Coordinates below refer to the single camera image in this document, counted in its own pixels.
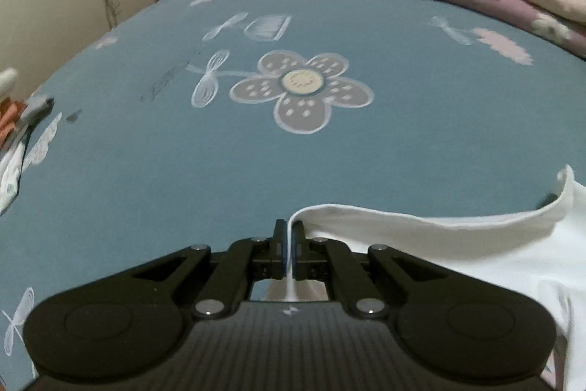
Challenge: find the white printed long-sleeve shirt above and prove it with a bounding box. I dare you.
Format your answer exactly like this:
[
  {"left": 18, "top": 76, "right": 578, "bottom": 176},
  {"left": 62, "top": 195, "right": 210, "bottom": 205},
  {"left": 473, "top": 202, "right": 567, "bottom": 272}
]
[{"left": 290, "top": 167, "right": 585, "bottom": 390}]

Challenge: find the clothes pile beside bed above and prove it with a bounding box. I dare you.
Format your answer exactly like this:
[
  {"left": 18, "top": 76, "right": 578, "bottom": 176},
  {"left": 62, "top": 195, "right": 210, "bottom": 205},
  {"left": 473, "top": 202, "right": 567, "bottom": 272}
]
[{"left": 1, "top": 67, "right": 53, "bottom": 213}]

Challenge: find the teal floral bed sheet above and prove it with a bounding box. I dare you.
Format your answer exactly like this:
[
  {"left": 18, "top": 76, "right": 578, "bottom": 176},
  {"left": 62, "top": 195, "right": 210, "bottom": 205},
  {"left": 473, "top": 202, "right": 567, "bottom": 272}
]
[{"left": 1, "top": 0, "right": 585, "bottom": 390}]

